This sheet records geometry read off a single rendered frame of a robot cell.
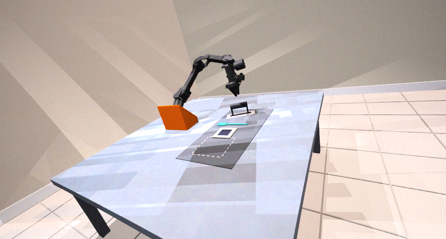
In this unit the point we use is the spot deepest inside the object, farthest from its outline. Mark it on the white square tile with dark square center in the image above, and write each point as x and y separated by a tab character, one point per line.
224	133

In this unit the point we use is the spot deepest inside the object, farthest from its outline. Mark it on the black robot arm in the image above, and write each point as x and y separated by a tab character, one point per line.
228	63

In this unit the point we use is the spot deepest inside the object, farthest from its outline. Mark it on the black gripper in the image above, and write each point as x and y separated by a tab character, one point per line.
232	85

